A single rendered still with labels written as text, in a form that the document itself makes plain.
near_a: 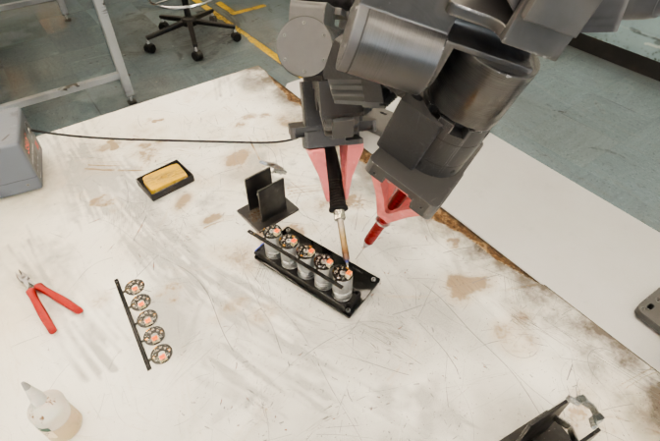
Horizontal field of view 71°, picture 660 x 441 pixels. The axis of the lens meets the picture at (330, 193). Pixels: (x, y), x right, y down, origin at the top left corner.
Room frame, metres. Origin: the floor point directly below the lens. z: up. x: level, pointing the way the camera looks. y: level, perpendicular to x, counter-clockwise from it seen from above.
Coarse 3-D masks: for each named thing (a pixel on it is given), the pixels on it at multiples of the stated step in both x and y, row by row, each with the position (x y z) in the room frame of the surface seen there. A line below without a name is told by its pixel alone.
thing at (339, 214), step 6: (336, 210) 0.41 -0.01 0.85; (342, 210) 0.41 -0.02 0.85; (336, 216) 0.40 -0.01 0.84; (342, 216) 0.40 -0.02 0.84; (342, 222) 0.40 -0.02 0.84; (342, 228) 0.39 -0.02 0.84; (342, 234) 0.38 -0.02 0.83; (342, 240) 0.37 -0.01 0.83; (342, 246) 0.37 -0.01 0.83; (342, 252) 0.36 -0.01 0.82; (348, 252) 0.36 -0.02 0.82; (348, 258) 0.35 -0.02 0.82
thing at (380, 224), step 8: (400, 192) 0.31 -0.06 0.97; (392, 200) 0.32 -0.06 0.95; (400, 200) 0.31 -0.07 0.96; (392, 208) 0.31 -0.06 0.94; (376, 216) 0.33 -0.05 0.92; (376, 224) 0.32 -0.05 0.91; (384, 224) 0.32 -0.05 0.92; (368, 232) 0.33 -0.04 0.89; (376, 232) 0.32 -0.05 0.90; (368, 240) 0.33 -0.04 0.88
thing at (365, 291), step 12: (300, 240) 0.44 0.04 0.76; (324, 252) 0.41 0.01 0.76; (264, 264) 0.39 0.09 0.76; (336, 264) 0.39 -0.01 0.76; (288, 276) 0.37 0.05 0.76; (360, 276) 0.37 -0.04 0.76; (372, 276) 0.37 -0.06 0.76; (360, 288) 0.35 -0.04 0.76; (372, 288) 0.35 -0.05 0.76; (324, 300) 0.34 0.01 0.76; (360, 300) 0.34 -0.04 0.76; (348, 312) 0.32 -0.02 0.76
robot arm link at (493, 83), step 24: (456, 24) 0.28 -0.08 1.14; (456, 48) 0.27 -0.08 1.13; (480, 48) 0.27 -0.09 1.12; (504, 48) 0.28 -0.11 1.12; (456, 72) 0.27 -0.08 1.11; (480, 72) 0.26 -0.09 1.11; (504, 72) 0.26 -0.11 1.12; (528, 72) 0.27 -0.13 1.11; (432, 96) 0.29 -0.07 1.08; (456, 96) 0.27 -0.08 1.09; (480, 96) 0.26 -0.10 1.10; (504, 96) 0.26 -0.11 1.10; (456, 120) 0.27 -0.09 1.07; (480, 120) 0.26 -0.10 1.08
